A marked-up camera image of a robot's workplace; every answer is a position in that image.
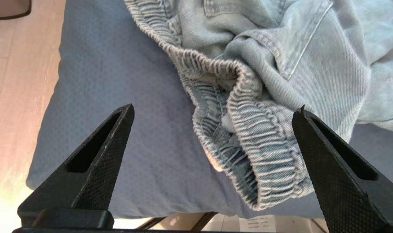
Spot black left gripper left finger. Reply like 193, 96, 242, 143
17, 104, 135, 229

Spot brown trash bin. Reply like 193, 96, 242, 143
0, 0, 32, 20

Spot blue bed sheet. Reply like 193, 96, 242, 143
26, 0, 393, 219

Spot white cardboard box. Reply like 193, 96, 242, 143
238, 215, 278, 232

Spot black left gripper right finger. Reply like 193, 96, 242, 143
292, 105, 393, 233

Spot light blue denim shorts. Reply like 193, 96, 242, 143
123, 0, 393, 211

